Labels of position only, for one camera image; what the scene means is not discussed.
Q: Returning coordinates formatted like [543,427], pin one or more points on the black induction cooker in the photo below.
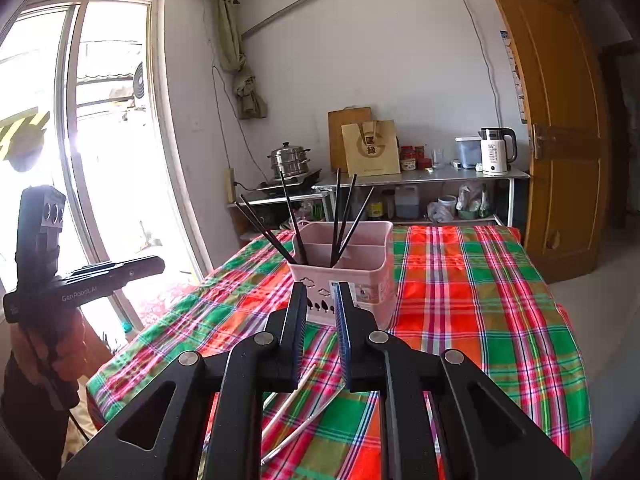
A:
[295,182]

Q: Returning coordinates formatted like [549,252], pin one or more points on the white wall switch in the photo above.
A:
[196,124]

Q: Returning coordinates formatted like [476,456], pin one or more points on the beige tied curtain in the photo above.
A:
[245,90]

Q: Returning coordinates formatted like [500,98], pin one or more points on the clear plastic bags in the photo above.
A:
[475,202]

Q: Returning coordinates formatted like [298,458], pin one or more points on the wooden cutting board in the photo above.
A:
[336,140]

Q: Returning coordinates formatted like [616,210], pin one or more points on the person's left forearm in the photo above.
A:
[55,345]

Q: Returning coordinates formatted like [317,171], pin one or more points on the sliding glass window door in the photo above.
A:
[115,170]

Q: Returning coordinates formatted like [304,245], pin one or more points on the red lidded jar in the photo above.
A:
[408,159]

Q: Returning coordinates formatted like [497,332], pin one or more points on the steel steamer pot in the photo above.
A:
[289,160]

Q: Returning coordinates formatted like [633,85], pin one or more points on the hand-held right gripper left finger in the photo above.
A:
[301,340]

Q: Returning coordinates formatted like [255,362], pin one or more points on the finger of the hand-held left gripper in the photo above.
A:
[142,267]

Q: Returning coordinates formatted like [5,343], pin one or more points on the plaid tablecloth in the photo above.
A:
[475,310]

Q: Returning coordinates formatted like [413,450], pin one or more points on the white electric kettle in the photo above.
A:
[492,155]

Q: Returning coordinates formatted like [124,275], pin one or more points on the clear drinking glass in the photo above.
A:
[439,159]

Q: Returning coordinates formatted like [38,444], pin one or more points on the wall calendar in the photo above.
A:
[515,80]

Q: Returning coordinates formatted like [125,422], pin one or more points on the metal shelf table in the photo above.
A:
[450,175]

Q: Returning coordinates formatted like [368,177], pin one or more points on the brown paper bag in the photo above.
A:
[372,150]

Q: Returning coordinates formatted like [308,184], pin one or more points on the outdoor fan unit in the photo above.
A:
[139,80]

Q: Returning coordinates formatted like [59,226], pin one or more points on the white jar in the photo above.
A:
[446,207]

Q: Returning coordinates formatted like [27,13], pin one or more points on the person's dark clothing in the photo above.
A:
[30,425]

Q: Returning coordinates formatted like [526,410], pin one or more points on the grey plastic container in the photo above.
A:
[467,152]

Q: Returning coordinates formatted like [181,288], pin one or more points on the yellow black striped sign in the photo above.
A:
[25,132]

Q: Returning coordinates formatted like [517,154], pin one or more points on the beige power strip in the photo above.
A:
[229,186]

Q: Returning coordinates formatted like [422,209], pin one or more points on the wooden door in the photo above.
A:
[560,135]

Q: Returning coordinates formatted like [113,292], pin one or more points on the pink plastic basket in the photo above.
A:
[370,270]

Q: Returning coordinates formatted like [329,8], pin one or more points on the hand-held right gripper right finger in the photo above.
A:
[342,340]

